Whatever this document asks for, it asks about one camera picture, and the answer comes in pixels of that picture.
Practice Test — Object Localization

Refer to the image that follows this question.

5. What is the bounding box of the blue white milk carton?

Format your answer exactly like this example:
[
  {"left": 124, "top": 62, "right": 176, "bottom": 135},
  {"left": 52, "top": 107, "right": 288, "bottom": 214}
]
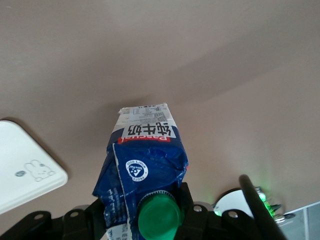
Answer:
[{"left": 91, "top": 101, "right": 190, "bottom": 240}]

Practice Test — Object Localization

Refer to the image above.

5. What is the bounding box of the cream rabbit print tray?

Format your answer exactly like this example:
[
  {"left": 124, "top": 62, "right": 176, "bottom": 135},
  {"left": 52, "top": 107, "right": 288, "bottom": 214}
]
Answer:
[{"left": 0, "top": 119, "right": 69, "bottom": 216}]

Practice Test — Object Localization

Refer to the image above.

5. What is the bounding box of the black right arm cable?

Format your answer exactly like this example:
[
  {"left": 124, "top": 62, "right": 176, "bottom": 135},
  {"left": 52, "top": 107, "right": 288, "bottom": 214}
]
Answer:
[{"left": 238, "top": 174, "right": 288, "bottom": 240}]

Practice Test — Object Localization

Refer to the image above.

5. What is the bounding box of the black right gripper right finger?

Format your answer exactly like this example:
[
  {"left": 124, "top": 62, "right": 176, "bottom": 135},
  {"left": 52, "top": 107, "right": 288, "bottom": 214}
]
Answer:
[{"left": 173, "top": 181, "right": 266, "bottom": 240}]

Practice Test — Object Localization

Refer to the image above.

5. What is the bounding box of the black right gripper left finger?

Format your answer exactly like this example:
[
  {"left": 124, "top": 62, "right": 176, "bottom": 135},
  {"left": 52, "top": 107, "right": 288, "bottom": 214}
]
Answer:
[{"left": 0, "top": 196, "right": 108, "bottom": 240}]

